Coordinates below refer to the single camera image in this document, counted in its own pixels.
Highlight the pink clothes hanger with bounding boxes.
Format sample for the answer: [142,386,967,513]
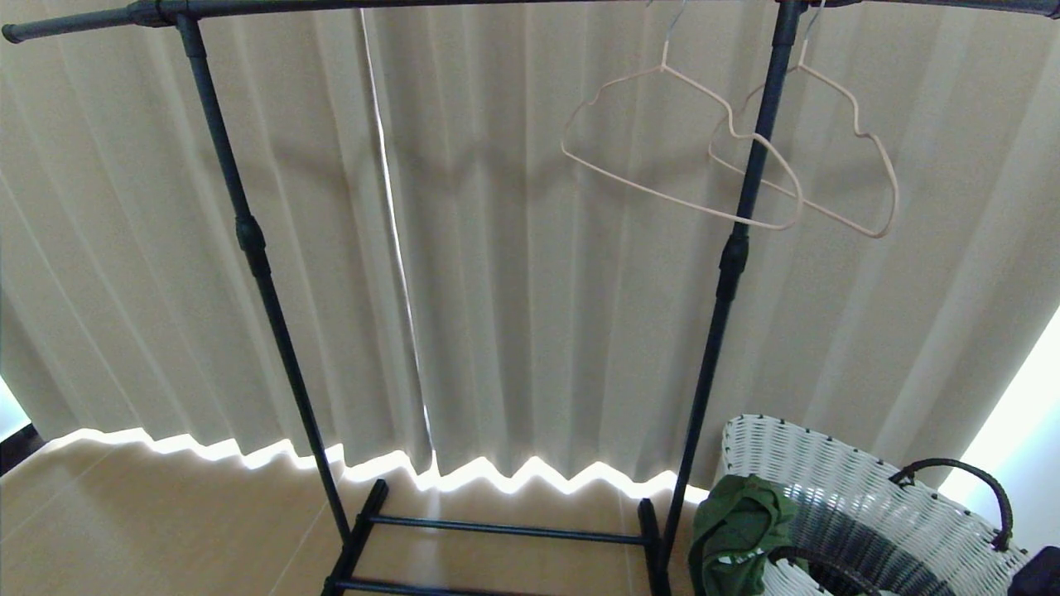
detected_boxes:
[561,0,804,232]
[708,0,899,239]

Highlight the black clothes rack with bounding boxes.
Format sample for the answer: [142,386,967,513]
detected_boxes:
[0,0,1060,596]

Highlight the white laundry basket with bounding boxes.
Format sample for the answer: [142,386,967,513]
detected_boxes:
[714,414,1032,596]

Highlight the beige curtain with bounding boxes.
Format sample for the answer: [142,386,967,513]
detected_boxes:
[0,0,1060,506]

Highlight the green garment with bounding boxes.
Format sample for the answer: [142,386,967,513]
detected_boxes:
[689,474,800,596]

